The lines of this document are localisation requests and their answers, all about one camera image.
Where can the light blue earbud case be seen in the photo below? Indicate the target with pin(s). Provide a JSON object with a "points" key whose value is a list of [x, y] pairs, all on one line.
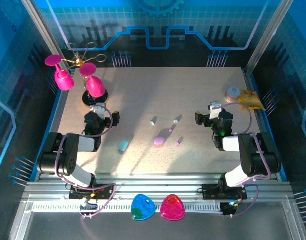
{"points": [[123, 145]]}

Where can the purple earbud case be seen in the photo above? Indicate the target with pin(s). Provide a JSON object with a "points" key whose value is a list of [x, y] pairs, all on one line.
{"points": [[158, 140]]}

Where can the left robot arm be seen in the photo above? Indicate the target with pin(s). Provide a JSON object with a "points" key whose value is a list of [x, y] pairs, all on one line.
{"points": [[67, 155]]}

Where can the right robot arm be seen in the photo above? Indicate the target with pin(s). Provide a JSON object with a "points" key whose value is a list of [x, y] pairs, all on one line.
{"points": [[255, 155]]}

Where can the gold glass rack black base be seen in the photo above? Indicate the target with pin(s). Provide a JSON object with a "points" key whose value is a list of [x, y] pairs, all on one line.
{"points": [[87, 100]]}

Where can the small pull-tab tin can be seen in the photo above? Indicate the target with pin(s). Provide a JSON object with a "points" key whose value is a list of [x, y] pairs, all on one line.
{"points": [[232, 95]]}

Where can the pink wine glass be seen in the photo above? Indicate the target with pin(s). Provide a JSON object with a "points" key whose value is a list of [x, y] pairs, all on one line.
{"points": [[65, 81], [95, 87]]}

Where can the yellow snack bag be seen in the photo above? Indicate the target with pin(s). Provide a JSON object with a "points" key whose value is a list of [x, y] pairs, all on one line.
{"points": [[250, 100]]}

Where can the small black circuit board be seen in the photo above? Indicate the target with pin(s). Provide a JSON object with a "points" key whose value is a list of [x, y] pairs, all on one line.
{"points": [[88, 207], [228, 210]]}

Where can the pink triangular plastic button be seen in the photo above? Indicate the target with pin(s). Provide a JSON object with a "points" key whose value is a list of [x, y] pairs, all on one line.
{"points": [[172, 207]]}

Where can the blue triangular container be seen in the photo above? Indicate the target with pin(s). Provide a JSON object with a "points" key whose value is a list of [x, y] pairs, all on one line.
{"points": [[142, 207]]}

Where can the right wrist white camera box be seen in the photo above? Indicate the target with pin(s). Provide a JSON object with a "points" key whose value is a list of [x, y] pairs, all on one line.
{"points": [[215, 110]]}

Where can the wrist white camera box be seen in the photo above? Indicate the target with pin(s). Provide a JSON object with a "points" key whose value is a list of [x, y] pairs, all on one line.
{"points": [[215, 110], [100, 110]]}

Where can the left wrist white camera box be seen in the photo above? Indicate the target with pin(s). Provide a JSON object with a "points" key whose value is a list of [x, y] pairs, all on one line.
{"points": [[100, 110]]}

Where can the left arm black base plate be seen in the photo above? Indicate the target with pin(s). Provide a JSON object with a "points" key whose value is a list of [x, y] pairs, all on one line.
{"points": [[106, 188]]}

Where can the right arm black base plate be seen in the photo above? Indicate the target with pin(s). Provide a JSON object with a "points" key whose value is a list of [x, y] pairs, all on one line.
{"points": [[210, 192]]}

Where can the aluminium table rail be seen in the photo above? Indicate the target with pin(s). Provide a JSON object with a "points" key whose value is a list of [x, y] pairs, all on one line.
{"points": [[155, 182]]}

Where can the aluminium frame post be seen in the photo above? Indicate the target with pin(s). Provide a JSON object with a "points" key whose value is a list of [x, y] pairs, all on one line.
{"points": [[45, 32], [269, 32]]}

